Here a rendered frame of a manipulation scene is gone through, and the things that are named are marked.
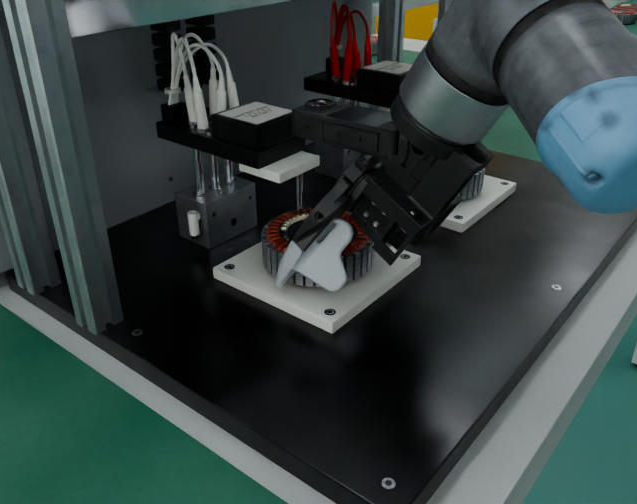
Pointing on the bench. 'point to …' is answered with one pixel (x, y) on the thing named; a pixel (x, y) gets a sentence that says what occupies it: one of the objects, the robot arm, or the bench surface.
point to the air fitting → (194, 223)
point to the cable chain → (189, 44)
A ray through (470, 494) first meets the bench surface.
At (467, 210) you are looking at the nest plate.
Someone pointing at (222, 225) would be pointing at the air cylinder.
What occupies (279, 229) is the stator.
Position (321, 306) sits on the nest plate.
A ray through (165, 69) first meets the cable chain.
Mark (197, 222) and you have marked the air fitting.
